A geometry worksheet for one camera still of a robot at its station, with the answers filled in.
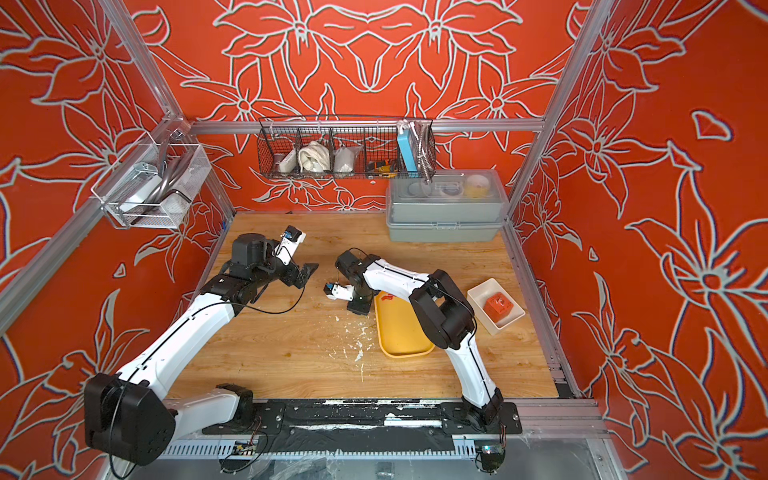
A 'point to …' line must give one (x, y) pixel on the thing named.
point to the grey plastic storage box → (446, 206)
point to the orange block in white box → (498, 306)
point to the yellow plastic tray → (399, 332)
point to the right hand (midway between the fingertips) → (353, 306)
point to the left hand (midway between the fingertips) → (302, 252)
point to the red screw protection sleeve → (387, 297)
